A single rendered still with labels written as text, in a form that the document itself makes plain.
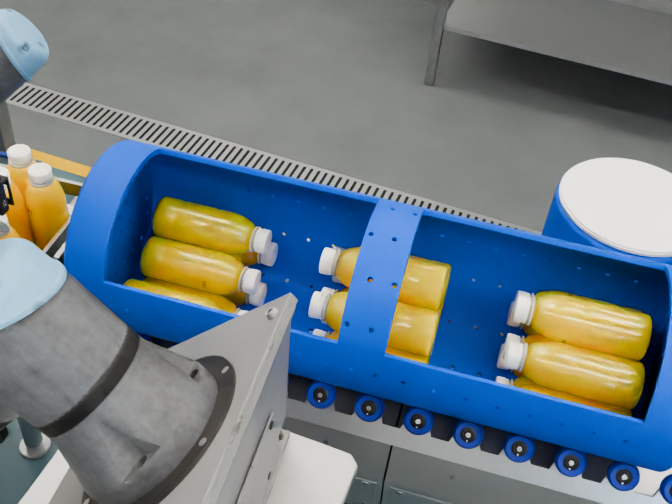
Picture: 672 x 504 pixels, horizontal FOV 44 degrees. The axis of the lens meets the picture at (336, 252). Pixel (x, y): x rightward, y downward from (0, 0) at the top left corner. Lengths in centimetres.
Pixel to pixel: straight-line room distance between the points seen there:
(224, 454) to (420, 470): 66
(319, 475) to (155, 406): 30
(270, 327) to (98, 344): 17
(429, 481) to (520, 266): 36
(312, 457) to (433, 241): 47
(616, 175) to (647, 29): 240
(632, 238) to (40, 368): 110
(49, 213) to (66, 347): 82
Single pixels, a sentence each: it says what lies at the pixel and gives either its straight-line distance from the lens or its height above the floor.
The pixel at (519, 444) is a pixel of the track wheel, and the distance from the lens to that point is 126.
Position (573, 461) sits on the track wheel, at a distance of 127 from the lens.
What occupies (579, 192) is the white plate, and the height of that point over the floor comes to 104.
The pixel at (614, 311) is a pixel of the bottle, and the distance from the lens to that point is 120.
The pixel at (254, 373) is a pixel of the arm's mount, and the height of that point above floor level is 139.
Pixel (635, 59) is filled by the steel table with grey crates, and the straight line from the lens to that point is 378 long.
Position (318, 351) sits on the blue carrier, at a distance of 113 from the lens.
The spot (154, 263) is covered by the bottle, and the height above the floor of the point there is 107.
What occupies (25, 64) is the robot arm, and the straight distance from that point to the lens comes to 101.
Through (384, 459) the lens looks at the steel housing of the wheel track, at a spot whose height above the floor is 88.
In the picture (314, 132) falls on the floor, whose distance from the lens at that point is 345.
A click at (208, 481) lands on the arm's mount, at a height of 139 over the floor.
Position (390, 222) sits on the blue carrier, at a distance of 114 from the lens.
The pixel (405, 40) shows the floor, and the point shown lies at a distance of 418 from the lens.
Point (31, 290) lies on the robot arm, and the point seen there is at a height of 148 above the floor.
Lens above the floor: 197
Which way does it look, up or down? 43 degrees down
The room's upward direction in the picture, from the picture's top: 6 degrees clockwise
